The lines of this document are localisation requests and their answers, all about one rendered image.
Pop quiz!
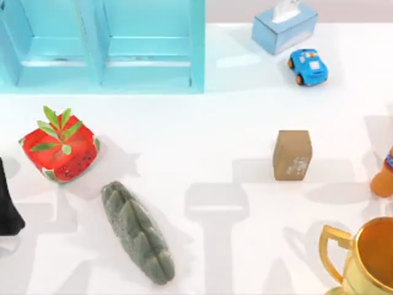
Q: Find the blue tissue box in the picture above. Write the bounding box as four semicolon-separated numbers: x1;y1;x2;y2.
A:
251;0;319;56

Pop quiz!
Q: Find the orange bottle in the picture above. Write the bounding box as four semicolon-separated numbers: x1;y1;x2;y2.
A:
370;144;393;197

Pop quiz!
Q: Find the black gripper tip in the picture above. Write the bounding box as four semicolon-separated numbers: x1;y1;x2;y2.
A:
0;157;26;237

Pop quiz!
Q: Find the red watermelon plant pot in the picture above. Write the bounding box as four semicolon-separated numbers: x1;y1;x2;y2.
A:
18;105;101;184

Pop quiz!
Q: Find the brown cardboard box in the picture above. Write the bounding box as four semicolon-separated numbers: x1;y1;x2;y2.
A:
272;130;313;182

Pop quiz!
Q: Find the light blue rack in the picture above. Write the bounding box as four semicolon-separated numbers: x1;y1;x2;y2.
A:
0;0;206;95

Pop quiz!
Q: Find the blue toy car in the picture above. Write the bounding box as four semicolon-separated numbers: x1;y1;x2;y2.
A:
287;48;329;87

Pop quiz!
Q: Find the grey green bread loaf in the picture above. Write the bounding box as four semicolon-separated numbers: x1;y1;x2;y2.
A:
101;180;176;286

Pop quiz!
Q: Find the gold trophy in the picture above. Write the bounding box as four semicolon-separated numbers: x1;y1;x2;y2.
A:
318;216;393;295

